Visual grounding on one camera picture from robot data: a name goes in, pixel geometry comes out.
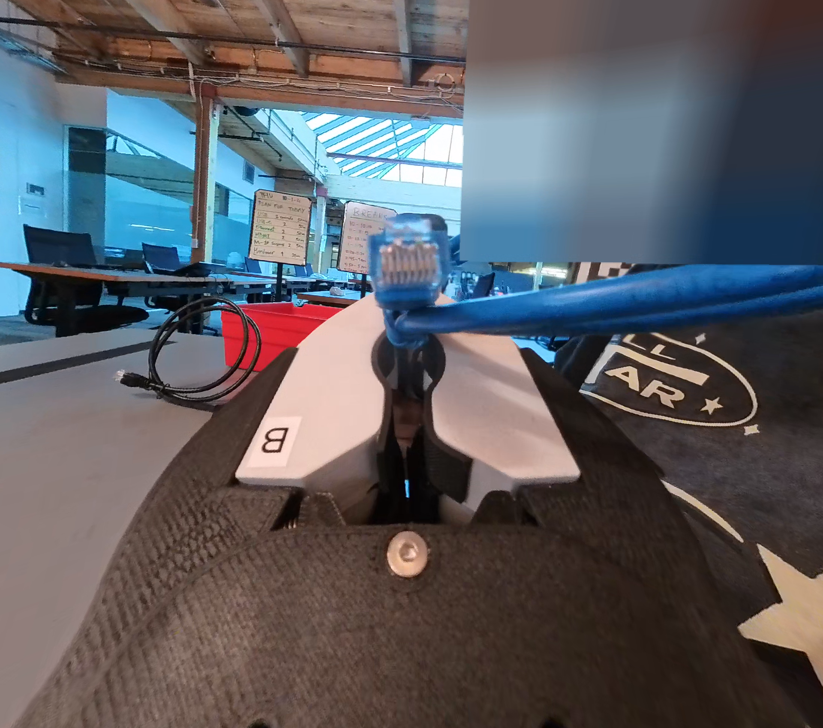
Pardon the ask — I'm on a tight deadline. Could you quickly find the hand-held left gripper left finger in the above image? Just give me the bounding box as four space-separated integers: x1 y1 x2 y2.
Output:
235 294 392 494

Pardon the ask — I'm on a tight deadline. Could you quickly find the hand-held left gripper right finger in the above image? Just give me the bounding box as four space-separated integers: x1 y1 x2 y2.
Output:
431 330 581 513

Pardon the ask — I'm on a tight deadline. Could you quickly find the red plastic bin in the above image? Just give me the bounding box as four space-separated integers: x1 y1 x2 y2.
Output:
220 302 348 372

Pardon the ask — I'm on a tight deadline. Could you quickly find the blue ethernet cable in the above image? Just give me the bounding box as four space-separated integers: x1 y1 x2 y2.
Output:
366 213 823 351

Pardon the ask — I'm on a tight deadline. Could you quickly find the black ethernet cable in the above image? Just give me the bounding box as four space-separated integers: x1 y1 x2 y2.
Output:
113 296 262 405

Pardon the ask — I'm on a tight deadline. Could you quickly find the white fiducial marker card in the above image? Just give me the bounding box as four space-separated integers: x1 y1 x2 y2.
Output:
572 263 637 287

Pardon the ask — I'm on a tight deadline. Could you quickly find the person's black printed shirt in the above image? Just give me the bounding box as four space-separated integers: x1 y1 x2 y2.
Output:
553 291 823 684

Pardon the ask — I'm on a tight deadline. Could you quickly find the black office chair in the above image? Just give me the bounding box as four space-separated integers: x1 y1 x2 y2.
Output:
22 224 150 325
141 242 194 276

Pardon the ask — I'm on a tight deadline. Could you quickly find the wooden office desk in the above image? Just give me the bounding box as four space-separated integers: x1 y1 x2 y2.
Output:
0 261 274 338

